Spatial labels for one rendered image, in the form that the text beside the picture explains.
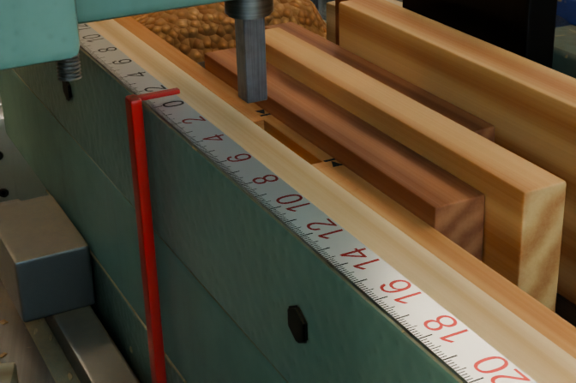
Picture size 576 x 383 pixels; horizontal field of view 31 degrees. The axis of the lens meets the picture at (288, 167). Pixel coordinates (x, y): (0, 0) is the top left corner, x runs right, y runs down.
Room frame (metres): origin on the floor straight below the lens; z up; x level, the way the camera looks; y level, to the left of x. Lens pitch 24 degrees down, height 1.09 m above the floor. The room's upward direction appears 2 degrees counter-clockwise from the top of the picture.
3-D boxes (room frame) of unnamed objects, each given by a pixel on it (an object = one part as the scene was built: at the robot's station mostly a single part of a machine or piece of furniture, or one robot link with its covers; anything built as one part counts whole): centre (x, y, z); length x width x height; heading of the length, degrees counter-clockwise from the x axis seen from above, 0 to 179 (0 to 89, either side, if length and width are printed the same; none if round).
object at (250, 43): (0.39, 0.01, 0.97); 0.01 x 0.01 x 0.05; 26
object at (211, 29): (0.65, 0.04, 0.92); 0.14 x 0.09 x 0.04; 116
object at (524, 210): (0.38, -0.04, 0.93); 0.20 x 0.02 x 0.06; 26
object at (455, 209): (0.39, -0.01, 0.92); 0.19 x 0.02 x 0.05; 26
